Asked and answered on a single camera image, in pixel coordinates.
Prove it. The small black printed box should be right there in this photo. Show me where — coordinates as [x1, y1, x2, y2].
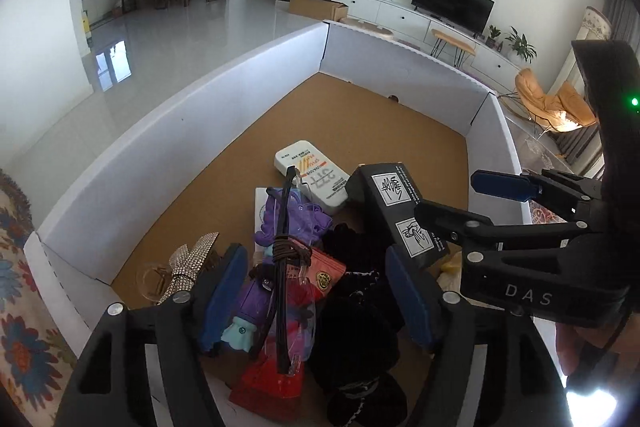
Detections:
[346, 162, 450, 269]

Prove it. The clear plastic hair claw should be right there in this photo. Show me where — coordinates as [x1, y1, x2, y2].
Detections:
[136, 262, 172, 303]

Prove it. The black velvet scrunchie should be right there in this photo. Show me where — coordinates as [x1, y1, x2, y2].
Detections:
[307, 223, 408, 426]

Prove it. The rhinestone bow hair clip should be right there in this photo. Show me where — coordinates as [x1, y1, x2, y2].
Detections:
[158, 232, 220, 305]

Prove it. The white rectangular bottle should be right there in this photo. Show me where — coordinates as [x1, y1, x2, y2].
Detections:
[274, 140, 349, 216]

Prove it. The red snack packet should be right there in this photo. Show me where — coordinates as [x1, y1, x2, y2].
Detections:
[229, 353, 304, 423]

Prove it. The red pink pouch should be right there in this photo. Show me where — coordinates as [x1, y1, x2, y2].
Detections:
[286, 247, 346, 322]

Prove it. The purple toy water gun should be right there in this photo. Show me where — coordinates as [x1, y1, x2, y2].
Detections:
[221, 187, 332, 352]

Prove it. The cream knitted cloth roll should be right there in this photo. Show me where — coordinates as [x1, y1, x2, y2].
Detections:
[436, 251, 462, 277]

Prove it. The white cardboard sorting box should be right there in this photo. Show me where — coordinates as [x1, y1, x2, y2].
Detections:
[22, 19, 536, 427]

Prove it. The person right hand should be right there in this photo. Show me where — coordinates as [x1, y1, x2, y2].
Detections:
[555, 313, 639, 376]

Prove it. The floral cloth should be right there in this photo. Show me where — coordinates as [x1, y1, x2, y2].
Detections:
[1, 173, 77, 426]

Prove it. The orange lounge chair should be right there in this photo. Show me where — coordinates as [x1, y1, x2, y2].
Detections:
[498, 68, 598, 133]

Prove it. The white tv cabinet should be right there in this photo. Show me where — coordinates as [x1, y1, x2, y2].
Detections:
[334, 0, 520, 91]

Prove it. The green potted plant right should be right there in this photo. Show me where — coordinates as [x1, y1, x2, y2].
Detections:
[506, 27, 538, 64]

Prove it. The small dark potted plant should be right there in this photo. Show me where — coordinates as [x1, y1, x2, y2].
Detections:
[486, 25, 501, 49]

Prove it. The small wooden bench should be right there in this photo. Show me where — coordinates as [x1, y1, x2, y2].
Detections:
[431, 29, 476, 69]

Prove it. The black flat screen television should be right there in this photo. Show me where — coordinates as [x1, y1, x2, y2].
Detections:
[411, 0, 495, 34]

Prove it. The grey curtain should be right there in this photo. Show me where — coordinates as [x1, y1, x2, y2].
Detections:
[603, 0, 639, 49]

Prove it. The brown cardboard box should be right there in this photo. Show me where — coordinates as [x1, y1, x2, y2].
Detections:
[288, 0, 348, 22]

